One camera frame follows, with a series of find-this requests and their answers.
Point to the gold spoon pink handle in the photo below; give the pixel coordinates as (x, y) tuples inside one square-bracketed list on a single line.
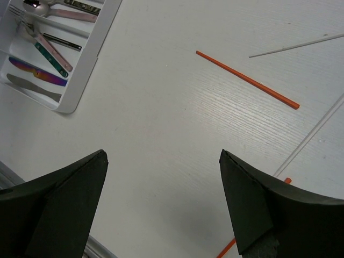
[(46, 10)]

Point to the silver spoon patterned handle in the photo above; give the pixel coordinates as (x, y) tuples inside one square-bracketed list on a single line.
[(69, 3)]

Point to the fork with pink handle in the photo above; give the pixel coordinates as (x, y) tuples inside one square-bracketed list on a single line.
[(21, 15)]

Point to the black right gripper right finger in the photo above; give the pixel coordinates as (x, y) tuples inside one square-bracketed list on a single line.
[(271, 218)]

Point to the plain silver butter knife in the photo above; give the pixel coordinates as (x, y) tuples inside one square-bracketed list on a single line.
[(25, 84)]

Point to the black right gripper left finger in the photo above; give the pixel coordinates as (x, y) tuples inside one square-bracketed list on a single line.
[(53, 209)]

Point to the knife with teal handle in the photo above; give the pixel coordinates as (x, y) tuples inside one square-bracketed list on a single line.
[(60, 64)]

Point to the white chopstick short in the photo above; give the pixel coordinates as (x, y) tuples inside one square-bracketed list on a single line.
[(310, 135)]

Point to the orange chopstick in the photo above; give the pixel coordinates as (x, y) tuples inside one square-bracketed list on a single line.
[(233, 241), (251, 81)]

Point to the white chopstick long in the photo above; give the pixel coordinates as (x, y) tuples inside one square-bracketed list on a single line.
[(324, 38)]

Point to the iridescent rainbow knife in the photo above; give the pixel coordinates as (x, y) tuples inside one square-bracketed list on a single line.
[(37, 72)]

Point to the white divided cutlery tray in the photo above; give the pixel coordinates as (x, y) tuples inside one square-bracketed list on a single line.
[(86, 34)]

